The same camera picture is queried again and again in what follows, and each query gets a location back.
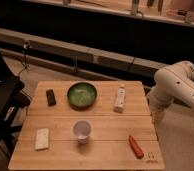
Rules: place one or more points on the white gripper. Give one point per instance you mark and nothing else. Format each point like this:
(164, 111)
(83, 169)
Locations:
(158, 101)

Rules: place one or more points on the red pepper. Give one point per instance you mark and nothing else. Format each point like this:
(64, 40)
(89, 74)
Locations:
(136, 148)

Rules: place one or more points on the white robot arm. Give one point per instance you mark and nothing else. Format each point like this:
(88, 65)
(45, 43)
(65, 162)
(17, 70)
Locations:
(172, 82)

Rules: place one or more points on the white sponge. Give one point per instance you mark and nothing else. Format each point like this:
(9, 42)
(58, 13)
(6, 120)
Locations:
(42, 139)

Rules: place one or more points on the white tube bottle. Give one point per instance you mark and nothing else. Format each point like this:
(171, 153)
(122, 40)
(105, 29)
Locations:
(120, 98)

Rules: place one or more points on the green bowl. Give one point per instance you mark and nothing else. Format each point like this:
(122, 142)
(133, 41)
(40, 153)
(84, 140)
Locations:
(82, 95)

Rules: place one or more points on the black rectangular block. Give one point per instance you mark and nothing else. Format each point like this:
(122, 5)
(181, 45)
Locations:
(50, 97)

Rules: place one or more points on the black chair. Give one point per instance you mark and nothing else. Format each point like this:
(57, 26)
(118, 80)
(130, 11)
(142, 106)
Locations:
(11, 100)

